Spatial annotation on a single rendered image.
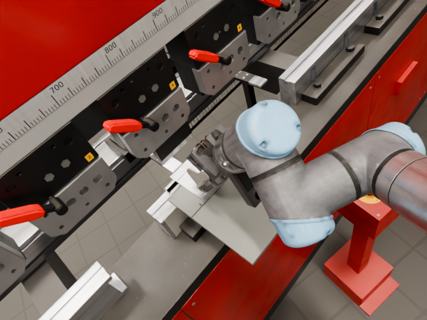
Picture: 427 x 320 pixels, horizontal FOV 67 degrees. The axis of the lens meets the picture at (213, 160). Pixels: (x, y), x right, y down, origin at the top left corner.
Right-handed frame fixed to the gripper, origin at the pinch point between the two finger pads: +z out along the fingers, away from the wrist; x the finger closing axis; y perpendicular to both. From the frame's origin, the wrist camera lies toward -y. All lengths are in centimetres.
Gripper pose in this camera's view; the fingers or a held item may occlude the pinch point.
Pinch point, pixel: (211, 177)
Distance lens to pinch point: 73.1
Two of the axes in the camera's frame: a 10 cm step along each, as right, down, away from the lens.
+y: -7.0, -7.1, -0.6
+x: -6.6, 6.8, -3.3
